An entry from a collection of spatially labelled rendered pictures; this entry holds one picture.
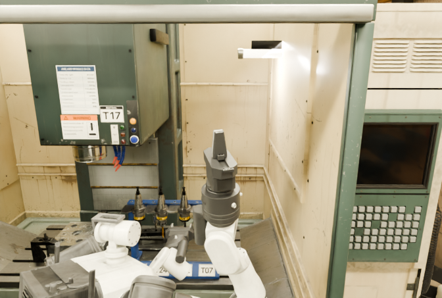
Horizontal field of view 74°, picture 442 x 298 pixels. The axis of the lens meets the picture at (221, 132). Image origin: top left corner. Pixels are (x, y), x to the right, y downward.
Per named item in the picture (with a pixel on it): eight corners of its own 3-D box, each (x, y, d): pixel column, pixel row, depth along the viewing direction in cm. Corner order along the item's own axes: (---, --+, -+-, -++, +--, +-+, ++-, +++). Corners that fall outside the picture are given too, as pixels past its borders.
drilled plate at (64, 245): (104, 254, 153) (103, 245, 151) (49, 253, 153) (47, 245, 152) (120, 229, 175) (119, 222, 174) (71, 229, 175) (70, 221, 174)
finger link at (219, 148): (225, 129, 63) (226, 156, 65) (210, 131, 62) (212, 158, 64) (227, 131, 61) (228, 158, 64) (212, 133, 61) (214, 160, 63)
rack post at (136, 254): (137, 264, 151) (133, 211, 144) (127, 264, 151) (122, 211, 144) (143, 252, 161) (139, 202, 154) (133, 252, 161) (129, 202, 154)
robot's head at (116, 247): (126, 258, 78) (127, 223, 79) (94, 254, 81) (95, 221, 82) (140, 250, 84) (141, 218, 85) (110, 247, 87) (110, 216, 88)
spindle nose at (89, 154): (110, 152, 160) (108, 130, 157) (104, 162, 145) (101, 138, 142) (79, 153, 157) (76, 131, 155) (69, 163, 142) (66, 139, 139)
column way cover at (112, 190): (160, 211, 204) (156, 139, 192) (91, 210, 205) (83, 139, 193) (161, 208, 209) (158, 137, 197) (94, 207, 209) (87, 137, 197)
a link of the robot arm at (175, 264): (180, 265, 119) (176, 286, 108) (160, 250, 118) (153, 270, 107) (198, 247, 117) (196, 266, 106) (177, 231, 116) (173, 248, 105)
